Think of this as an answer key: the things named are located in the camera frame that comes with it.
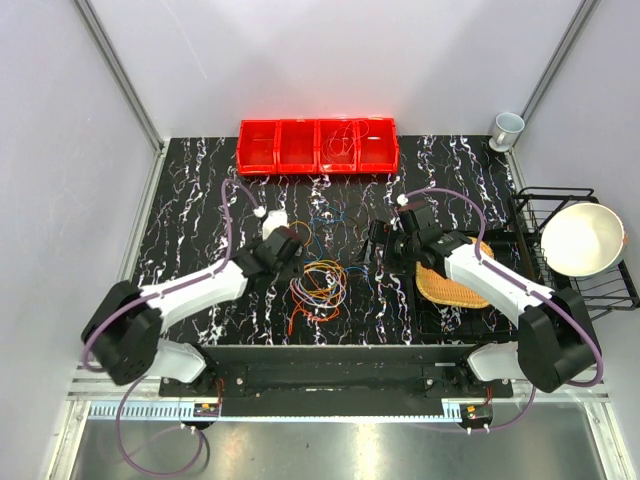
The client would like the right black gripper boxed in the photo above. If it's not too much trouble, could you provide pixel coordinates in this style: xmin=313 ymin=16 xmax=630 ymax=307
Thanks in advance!
xmin=353 ymin=220 xmax=420 ymax=277

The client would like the yellow wire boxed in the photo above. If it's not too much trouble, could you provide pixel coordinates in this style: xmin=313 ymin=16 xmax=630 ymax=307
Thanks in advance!
xmin=294 ymin=258 xmax=351 ymax=311

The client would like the blue wire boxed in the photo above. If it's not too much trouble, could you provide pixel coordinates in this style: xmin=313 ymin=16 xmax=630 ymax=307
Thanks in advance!
xmin=304 ymin=207 xmax=374 ymax=286

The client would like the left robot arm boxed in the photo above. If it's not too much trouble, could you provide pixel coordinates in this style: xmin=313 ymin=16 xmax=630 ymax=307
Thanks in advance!
xmin=81 ymin=226 xmax=303 ymax=396

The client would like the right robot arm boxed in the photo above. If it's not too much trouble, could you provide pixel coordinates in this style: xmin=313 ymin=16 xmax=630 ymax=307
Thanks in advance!
xmin=364 ymin=202 xmax=604 ymax=397

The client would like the woven bamboo basket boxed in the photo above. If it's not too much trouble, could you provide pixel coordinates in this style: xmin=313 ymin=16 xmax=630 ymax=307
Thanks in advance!
xmin=415 ymin=262 xmax=490 ymax=309

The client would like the white mug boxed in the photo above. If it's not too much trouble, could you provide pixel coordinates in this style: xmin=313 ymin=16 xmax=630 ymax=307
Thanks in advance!
xmin=489 ymin=112 xmax=526 ymax=153

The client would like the white bowl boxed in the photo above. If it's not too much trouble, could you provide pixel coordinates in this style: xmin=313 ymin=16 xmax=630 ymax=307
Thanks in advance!
xmin=540 ymin=202 xmax=628 ymax=278

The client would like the orange wire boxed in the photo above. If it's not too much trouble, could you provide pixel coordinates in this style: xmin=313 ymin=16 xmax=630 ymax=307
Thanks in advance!
xmin=287 ymin=219 xmax=351 ymax=337

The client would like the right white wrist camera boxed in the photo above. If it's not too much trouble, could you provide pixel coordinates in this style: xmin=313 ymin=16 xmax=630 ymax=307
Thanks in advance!
xmin=396 ymin=194 xmax=425 ymax=212

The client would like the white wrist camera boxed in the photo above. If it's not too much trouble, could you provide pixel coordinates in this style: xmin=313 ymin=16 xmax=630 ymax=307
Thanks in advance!
xmin=396 ymin=194 xmax=425 ymax=212
xmin=262 ymin=210 xmax=289 ymax=240

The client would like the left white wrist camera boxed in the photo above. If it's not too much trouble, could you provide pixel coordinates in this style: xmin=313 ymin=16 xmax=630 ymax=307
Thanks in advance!
xmin=262 ymin=210 xmax=289 ymax=240

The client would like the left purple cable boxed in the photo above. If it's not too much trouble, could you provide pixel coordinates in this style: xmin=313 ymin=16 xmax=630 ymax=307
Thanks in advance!
xmin=82 ymin=178 xmax=266 ymax=476

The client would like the purple cable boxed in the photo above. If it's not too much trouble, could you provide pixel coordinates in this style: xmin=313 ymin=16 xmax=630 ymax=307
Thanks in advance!
xmin=82 ymin=178 xmax=266 ymax=476
xmin=399 ymin=187 xmax=605 ymax=434

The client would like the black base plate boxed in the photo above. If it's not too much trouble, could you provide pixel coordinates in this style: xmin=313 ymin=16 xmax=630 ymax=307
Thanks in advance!
xmin=158 ymin=342 xmax=515 ymax=419

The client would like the black wire dish rack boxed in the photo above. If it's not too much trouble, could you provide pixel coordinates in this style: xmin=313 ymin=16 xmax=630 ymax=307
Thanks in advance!
xmin=508 ymin=187 xmax=639 ymax=319

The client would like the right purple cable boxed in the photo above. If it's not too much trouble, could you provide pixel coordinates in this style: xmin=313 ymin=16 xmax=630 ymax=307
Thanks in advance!
xmin=399 ymin=187 xmax=605 ymax=434

